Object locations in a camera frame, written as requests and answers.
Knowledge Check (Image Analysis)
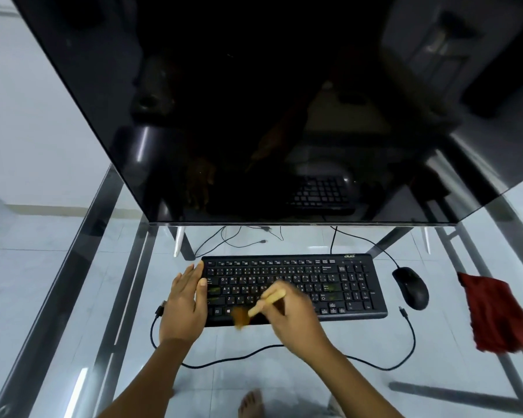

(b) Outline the person's left hand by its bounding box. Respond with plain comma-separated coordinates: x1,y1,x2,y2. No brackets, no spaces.
159,262,209,343

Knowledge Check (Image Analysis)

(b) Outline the person's right hand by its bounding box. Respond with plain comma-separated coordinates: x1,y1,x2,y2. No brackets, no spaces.
258,280,333,360

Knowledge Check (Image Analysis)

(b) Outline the wooden handled brush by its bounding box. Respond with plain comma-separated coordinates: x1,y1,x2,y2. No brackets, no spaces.
231,289,286,331

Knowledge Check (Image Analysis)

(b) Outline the black keyboard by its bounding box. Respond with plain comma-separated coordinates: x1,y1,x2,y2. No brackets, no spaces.
200,253,388,329

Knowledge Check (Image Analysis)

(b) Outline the person's right forearm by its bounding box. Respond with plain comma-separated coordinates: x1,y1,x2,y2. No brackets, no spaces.
288,340,405,418

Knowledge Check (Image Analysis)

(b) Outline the person's left forearm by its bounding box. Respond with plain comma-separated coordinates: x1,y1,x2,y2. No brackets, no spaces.
97,338,198,418

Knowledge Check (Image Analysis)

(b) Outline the person's bare foot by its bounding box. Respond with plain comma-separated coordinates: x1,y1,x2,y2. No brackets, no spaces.
238,389,265,418

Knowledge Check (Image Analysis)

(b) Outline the black computer mouse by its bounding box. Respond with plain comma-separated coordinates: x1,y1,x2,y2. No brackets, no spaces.
391,266,430,311

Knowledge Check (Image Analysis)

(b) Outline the large black monitor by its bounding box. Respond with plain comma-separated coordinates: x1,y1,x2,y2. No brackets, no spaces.
9,0,523,227

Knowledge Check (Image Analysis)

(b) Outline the red cloth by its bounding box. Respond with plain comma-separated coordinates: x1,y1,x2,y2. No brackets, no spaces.
457,272,523,355

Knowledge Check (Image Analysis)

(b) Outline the thin black cable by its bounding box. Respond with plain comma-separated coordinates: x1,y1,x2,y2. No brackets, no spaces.
195,225,285,258

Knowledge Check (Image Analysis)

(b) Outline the black mouse cable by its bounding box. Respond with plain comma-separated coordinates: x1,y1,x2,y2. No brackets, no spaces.
333,228,402,270

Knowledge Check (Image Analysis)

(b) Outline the black usb cable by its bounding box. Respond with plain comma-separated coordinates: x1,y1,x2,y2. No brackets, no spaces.
150,301,417,371

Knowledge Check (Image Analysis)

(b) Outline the metal table frame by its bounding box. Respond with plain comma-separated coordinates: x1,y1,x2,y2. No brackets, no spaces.
0,163,523,418

